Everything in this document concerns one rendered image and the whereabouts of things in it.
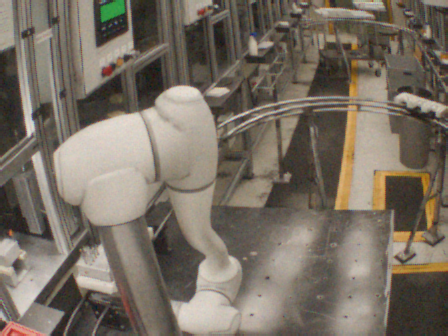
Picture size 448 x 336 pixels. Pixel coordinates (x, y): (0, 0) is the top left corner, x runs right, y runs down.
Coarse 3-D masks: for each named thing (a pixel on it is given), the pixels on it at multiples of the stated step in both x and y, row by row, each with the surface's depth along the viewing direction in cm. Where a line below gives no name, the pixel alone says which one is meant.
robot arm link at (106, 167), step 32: (96, 128) 89; (128, 128) 89; (64, 160) 85; (96, 160) 86; (128, 160) 88; (64, 192) 87; (96, 192) 87; (128, 192) 89; (96, 224) 91; (128, 224) 91; (128, 256) 91; (128, 288) 93; (160, 288) 95; (160, 320) 95
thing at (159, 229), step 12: (168, 216) 194; (156, 228) 191; (156, 240) 194; (156, 252) 197; (168, 252) 195; (84, 300) 148; (96, 312) 152; (108, 312) 150; (108, 324) 154; (120, 324) 153
